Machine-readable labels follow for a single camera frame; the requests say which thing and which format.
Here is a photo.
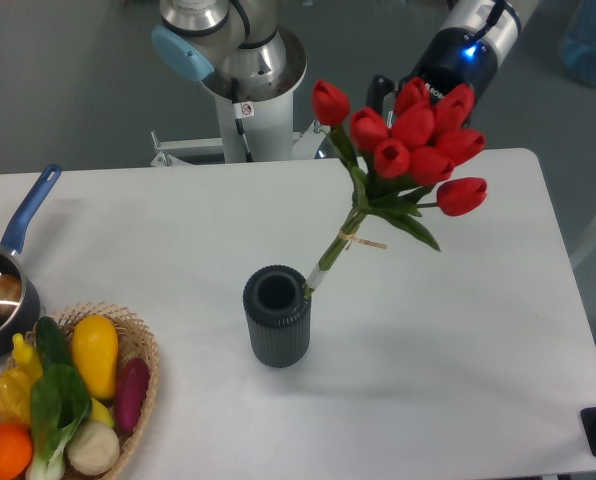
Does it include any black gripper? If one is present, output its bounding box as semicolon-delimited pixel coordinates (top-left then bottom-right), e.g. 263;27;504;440
366;1;507;113

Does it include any red tulip bouquet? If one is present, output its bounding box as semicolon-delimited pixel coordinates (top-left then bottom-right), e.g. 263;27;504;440
303;77;487;297

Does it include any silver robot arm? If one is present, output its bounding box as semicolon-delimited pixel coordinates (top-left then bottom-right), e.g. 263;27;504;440
151;1;537;138

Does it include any dark grey ribbed vase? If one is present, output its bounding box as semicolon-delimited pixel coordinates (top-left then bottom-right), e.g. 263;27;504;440
243;265;311;368

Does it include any blue translucent container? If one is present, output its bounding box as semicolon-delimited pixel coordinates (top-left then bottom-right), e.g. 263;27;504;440
558;0;596;86

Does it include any yellow squash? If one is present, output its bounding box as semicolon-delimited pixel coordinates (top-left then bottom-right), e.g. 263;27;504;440
72;315;119;402

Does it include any purple eggplant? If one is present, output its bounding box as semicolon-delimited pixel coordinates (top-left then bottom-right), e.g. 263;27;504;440
113;357;150;434

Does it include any green cucumber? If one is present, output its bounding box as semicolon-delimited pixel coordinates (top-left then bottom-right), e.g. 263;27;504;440
35;316;74;371

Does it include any small yellow lemon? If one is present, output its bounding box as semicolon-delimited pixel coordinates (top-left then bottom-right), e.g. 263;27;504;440
89;398;115;428

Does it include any brown bread roll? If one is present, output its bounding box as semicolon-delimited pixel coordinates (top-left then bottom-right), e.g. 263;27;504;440
0;274;22;317

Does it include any green bok choy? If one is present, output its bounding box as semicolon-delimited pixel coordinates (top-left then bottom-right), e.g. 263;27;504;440
26;364;91;479

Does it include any beige round bun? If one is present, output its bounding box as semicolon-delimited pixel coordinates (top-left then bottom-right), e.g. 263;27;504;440
67;420;120;476

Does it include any yellow bell pepper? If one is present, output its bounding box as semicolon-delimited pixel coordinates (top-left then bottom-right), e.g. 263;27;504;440
0;368;32;427

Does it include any orange fruit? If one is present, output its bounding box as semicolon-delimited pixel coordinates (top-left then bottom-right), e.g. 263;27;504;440
0;422;33;479

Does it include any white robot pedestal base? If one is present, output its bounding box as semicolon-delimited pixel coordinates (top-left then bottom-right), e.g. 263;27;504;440
152;26;335;163

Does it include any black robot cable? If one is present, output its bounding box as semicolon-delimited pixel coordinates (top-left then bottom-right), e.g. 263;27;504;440
229;78;255;164

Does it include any blue handled saucepan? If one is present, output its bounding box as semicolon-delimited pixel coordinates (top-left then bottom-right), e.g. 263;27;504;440
0;164;62;357

